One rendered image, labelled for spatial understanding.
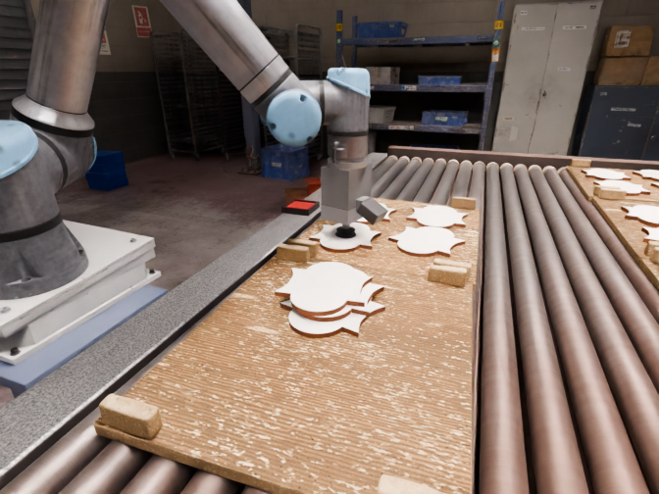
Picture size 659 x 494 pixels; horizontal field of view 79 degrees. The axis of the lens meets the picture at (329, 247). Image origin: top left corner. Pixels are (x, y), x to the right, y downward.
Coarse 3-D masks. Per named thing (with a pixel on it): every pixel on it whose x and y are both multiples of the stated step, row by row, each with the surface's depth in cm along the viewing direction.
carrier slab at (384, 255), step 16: (400, 208) 99; (320, 224) 89; (368, 224) 89; (384, 224) 89; (400, 224) 89; (416, 224) 89; (384, 240) 80; (320, 256) 74; (336, 256) 74; (352, 256) 74; (368, 256) 74; (384, 256) 74; (400, 256) 74; (432, 256) 74; (464, 256) 74; (400, 272) 68; (416, 272) 68
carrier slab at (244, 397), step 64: (256, 320) 55; (384, 320) 55; (448, 320) 55; (192, 384) 43; (256, 384) 43; (320, 384) 43; (384, 384) 43; (448, 384) 43; (192, 448) 36; (256, 448) 36; (320, 448) 36; (384, 448) 36; (448, 448) 36
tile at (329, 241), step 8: (336, 224) 86; (352, 224) 86; (360, 224) 86; (320, 232) 82; (328, 232) 82; (360, 232) 82; (368, 232) 82; (376, 232) 82; (312, 240) 80; (320, 240) 78; (328, 240) 78; (336, 240) 78; (344, 240) 78; (352, 240) 78; (360, 240) 78; (368, 240) 78; (328, 248) 75; (336, 248) 75; (344, 248) 75; (352, 248) 75; (368, 248) 76
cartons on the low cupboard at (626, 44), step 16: (608, 32) 415; (624, 32) 406; (640, 32) 400; (608, 48) 414; (624, 48) 410; (640, 48) 405; (608, 64) 421; (624, 64) 417; (640, 64) 412; (656, 64) 406; (608, 80) 426; (624, 80) 421; (640, 80) 417; (656, 80) 410
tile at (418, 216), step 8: (416, 208) 97; (424, 208) 97; (432, 208) 97; (440, 208) 97; (448, 208) 97; (416, 216) 92; (424, 216) 92; (432, 216) 92; (440, 216) 92; (448, 216) 92; (456, 216) 92; (464, 216) 92; (424, 224) 87; (432, 224) 86; (440, 224) 86; (448, 224) 86; (456, 224) 88; (464, 224) 87
